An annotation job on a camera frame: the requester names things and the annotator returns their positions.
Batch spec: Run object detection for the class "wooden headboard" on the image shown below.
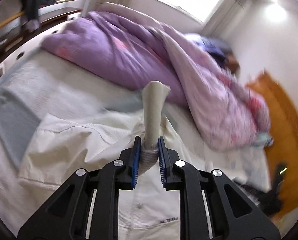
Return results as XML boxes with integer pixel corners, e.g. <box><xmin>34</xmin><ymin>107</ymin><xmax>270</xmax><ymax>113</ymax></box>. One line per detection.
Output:
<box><xmin>247</xmin><ymin>72</ymin><xmax>298</xmax><ymax>218</ymax></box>

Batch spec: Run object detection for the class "white knit sweater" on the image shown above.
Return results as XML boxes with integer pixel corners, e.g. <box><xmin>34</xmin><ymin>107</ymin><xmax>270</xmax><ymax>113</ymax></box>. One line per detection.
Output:
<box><xmin>18</xmin><ymin>80</ymin><xmax>190</xmax><ymax>240</ymax></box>

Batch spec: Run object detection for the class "purple floral quilt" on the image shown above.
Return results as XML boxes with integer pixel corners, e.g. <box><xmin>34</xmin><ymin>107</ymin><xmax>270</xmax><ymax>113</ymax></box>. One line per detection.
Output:
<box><xmin>41</xmin><ymin>3</ymin><xmax>271</xmax><ymax>150</ymax></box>

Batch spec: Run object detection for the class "white bed sheet mattress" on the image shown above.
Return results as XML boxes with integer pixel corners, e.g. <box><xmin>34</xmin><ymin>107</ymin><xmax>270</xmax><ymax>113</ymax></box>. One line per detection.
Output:
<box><xmin>0</xmin><ymin>51</ymin><xmax>270</xmax><ymax>235</ymax></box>

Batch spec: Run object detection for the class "grey zip hoodie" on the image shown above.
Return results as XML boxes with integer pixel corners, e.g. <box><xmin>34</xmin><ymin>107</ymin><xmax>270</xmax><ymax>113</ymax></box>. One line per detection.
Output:
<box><xmin>0</xmin><ymin>87</ymin><xmax>41</xmax><ymax>169</ymax></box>

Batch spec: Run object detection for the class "blue bedding pile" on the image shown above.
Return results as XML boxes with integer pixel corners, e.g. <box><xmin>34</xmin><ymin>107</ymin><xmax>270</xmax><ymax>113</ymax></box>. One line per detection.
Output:
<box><xmin>184</xmin><ymin>33</ymin><xmax>240</xmax><ymax>74</ymax></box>

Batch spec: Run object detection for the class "dark hanging jacket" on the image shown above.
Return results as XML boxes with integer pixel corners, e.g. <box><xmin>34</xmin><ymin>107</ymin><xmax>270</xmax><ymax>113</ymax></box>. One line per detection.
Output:
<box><xmin>19</xmin><ymin>0</ymin><xmax>62</xmax><ymax>32</ymax></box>

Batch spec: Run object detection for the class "white tv cabinet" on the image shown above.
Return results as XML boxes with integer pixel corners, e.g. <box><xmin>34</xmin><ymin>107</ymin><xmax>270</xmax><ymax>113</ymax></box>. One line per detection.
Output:
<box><xmin>0</xmin><ymin>7</ymin><xmax>82</xmax><ymax>76</ymax></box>

